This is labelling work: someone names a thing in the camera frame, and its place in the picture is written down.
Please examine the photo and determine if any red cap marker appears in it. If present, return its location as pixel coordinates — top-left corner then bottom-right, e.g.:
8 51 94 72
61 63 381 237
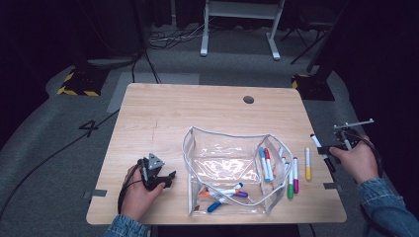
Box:
264 147 275 182

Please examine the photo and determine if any clear plastic bag white trim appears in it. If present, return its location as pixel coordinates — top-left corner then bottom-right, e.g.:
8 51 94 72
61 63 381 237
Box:
182 125 294 217

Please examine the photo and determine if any yellow cap marker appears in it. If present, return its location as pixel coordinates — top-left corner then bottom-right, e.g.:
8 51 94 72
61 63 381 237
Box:
304 147 312 182

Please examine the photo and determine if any tangle of floor cables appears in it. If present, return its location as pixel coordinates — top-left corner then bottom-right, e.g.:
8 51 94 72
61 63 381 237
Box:
147 18 207 50

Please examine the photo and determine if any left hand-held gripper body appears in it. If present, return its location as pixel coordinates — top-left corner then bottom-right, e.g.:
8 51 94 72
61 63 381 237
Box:
137 152 165 192

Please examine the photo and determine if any purple cap marker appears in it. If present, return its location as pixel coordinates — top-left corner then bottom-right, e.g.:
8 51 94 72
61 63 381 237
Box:
215 191 250 204

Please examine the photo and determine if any person's left hand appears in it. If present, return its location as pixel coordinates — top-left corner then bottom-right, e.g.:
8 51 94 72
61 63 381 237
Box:
122 164 166 222

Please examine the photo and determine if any magenta cap marker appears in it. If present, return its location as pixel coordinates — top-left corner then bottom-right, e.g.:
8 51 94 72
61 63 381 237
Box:
292 156 300 195

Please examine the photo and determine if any person's right hand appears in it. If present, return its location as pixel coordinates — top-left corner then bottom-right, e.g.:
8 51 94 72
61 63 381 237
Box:
329 135 379 185

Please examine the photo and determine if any black cap marker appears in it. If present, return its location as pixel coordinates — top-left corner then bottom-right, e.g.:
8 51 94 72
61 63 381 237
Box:
309 132 338 174

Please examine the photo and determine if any sky blue cap marker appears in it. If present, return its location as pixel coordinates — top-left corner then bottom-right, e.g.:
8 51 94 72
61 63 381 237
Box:
258 146 272 183

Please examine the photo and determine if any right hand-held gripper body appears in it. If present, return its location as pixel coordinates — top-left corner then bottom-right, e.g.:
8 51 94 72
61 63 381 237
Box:
333 118 375 151

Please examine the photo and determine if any black upright floor cable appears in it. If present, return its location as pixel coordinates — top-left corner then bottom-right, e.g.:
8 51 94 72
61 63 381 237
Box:
130 48 162 84

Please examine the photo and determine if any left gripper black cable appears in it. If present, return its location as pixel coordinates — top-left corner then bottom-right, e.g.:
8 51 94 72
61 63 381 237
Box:
117 159 146 215

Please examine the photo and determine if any black folding stand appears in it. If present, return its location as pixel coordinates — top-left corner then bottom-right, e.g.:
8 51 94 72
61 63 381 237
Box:
281 21 332 65

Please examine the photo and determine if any long black floor cable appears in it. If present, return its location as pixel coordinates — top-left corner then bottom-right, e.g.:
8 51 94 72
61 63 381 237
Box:
0 109 121 219

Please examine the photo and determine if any orange cap marker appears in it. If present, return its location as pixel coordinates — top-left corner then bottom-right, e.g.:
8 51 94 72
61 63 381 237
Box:
199 187 241 198

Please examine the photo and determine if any bright green cap marker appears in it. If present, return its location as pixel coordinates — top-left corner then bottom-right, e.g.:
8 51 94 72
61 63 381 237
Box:
287 162 295 200

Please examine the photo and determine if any dark blue cap marker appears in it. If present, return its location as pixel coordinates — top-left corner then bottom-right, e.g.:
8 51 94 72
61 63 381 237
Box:
207 182 245 213

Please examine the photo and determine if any white metal desk frame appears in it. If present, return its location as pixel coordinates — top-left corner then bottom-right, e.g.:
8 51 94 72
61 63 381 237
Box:
200 0 286 61

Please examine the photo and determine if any black yellow striped stand base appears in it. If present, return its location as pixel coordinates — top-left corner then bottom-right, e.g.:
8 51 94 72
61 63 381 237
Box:
56 65 110 98
291 72 336 102

